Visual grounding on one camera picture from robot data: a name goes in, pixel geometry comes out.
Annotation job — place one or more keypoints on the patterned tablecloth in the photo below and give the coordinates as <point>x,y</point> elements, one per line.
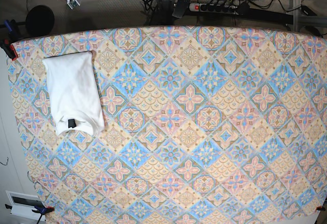
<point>201,125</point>

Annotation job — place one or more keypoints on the white wall outlet box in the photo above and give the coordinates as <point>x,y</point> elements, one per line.
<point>22,205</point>

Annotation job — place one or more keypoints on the blue clamp lower left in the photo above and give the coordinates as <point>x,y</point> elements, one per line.
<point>38,210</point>

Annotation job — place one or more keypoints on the white power strip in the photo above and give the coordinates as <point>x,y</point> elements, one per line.
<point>212,8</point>

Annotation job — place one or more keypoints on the black remote control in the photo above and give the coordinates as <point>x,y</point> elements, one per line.
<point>180,8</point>

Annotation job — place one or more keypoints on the black round stool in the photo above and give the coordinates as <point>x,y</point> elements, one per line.
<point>40,21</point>

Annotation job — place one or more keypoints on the orange clamp lower right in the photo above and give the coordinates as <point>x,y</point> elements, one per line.
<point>321,208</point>

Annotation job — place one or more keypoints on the white printed T-shirt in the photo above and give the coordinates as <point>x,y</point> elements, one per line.
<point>74,97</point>

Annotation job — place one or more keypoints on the grey metal table leg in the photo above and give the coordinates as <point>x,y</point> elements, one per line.
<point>300,20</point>

